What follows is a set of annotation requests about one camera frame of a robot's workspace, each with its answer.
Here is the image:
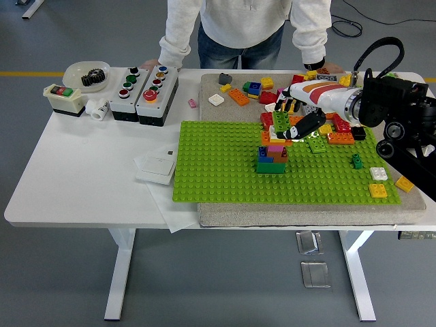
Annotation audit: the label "person's right hand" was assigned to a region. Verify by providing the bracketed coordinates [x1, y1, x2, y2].
[139, 59, 161, 72]

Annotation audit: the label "person's left hand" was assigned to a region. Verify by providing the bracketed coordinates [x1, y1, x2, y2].
[322, 61, 345, 75]

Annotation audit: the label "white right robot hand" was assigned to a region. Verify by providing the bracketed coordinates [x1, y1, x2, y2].
[273, 80, 354, 141]

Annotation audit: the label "lime long toy brick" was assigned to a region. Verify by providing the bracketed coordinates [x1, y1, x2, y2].
[272, 110, 292, 134]
[308, 134, 330, 154]

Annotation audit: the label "red long toy brick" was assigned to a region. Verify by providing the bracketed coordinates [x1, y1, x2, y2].
[332, 114, 352, 133]
[260, 112, 276, 131]

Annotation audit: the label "black toy brick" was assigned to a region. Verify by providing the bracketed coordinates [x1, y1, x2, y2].
[350, 125, 368, 141]

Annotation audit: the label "blue green yellow brick stack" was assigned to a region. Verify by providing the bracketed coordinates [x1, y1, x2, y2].
[242, 80, 263, 100]

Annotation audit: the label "green square toy brick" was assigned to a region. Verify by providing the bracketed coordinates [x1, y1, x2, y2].
[255, 162, 286, 174]

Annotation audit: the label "green studded baseplate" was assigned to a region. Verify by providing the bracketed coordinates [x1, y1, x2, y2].
[172, 121, 402, 206]

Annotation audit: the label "black wristwatch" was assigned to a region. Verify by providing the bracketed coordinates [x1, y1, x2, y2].
[302, 58, 326, 72]

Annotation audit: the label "emergency stop control box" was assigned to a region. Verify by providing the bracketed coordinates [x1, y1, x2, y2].
[136, 64, 180, 127]

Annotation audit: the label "three-button control box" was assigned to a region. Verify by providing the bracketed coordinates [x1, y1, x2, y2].
[108, 67, 151, 123]

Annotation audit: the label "black metal gears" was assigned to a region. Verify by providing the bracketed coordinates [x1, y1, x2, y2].
[80, 67, 106, 90]

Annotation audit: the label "white pipe tee fitting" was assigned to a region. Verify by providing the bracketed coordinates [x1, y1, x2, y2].
[84, 97, 110, 122]

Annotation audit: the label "white bowl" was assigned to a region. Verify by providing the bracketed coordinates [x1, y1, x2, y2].
[63, 60, 112, 93]

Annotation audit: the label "grey-brown mat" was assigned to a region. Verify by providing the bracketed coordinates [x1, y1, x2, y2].
[198, 72, 428, 228]

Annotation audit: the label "person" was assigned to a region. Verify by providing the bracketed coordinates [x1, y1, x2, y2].
[139, 0, 345, 75]

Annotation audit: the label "white furniture foot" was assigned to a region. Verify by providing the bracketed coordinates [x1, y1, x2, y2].
[22, 0, 45, 20]

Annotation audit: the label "silver floor socket plate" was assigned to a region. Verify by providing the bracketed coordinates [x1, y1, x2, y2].
[300, 260, 332, 290]
[295, 230, 324, 255]

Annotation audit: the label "white paper sheet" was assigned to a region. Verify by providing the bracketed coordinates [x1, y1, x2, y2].
[133, 146, 200, 235]

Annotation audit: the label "dark keyed panel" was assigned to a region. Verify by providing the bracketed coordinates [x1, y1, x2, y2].
[397, 230, 436, 241]

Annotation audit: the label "white table leg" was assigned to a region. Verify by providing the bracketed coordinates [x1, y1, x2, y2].
[339, 230, 377, 323]
[104, 228, 137, 321]

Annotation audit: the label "looped black floor cable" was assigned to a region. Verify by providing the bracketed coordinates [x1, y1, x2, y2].
[332, 15, 362, 37]

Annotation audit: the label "long black floor cable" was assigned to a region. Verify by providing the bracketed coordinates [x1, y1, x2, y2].
[371, 16, 436, 25]

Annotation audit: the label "white red-green switch box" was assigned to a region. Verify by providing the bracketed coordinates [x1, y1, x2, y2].
[43, 83, 87, 119]

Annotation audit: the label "white wall switch plate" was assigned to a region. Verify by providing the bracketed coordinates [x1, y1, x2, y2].
[135, 155, 177, 187]

